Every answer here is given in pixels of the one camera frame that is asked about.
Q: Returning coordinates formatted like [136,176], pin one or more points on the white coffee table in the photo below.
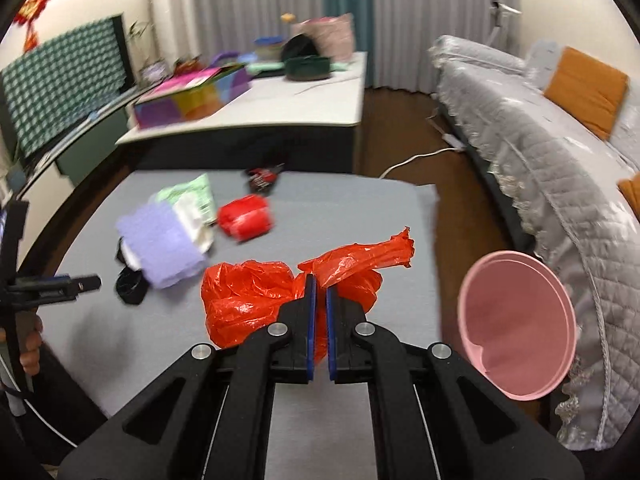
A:
[300,105]

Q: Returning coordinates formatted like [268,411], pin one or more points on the teal curtain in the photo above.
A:
[350,10]

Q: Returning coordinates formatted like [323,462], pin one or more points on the mint green cloth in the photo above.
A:
[265,68]

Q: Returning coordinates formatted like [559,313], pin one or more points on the purple fuzzy cloth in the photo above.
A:
[160,245]

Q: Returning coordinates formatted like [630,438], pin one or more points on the white floor lamp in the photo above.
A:
[500,15]

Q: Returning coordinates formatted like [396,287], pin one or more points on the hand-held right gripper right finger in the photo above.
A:
[330,330]

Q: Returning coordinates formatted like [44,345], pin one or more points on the grey curtain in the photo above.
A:
[440,20]
[255,5]

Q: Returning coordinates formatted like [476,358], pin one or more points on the red plastic bag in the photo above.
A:
[240,295]

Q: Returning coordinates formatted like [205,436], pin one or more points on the small red packet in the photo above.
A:
[245,217]

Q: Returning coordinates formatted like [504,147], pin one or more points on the pink plastic bin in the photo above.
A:
[515,320]

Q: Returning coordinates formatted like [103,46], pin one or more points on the grey foam mat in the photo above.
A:
[320,225]

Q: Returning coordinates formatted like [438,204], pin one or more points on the dark green basket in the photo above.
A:
[307,68]

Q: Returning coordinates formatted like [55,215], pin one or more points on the green checked cloth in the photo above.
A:
[60,80]

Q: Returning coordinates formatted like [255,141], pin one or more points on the green white checked packet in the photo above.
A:
[192,210]

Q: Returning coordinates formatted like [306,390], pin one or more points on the black item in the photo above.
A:
[131,287]

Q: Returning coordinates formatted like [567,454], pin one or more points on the large orange cushion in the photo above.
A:
[585,90]

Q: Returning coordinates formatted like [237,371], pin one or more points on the stack of blue bowls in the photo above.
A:
[270,46]

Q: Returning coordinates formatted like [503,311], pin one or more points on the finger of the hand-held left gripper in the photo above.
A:
[60,285]

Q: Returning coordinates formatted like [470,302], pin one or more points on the black hat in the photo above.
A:
[299,46]

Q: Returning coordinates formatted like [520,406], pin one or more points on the person's left hand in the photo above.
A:
[31,350]

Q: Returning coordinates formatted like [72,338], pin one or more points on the black television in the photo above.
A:
[124,55]

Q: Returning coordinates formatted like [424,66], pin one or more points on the white power strip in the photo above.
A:
[454,141]

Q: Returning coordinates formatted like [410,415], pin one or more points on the dark red snack wrapper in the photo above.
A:
[262,178]

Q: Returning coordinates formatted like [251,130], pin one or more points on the colourful cardboard box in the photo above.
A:
[192,97]

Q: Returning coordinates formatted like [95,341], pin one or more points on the potted plant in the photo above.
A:
[140,40]

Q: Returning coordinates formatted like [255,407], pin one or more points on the sofa with grey quilted cover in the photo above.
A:
[550,185]

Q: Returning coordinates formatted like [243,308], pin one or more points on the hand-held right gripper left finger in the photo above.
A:
[310,320]

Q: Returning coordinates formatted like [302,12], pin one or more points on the red wall decoration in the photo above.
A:
[37,5]

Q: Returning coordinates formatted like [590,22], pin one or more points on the pink quilted bag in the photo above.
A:
[332,35]

